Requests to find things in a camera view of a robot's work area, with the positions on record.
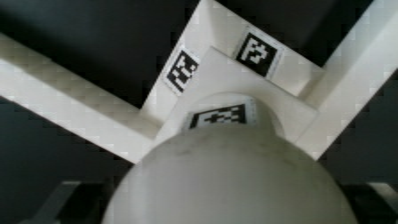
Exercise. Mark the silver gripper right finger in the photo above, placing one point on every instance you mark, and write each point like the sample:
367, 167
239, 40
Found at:
386, 191

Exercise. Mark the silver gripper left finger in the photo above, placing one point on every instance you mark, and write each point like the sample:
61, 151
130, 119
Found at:
47, 214

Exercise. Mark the white lamp bulb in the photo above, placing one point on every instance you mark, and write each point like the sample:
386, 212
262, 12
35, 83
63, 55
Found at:
226, 175

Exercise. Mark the white lamp base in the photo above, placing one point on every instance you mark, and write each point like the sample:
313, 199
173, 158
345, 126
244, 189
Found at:
232, 60

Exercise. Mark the white U-shaped fence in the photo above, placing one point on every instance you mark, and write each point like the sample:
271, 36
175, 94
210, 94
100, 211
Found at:
91, 113

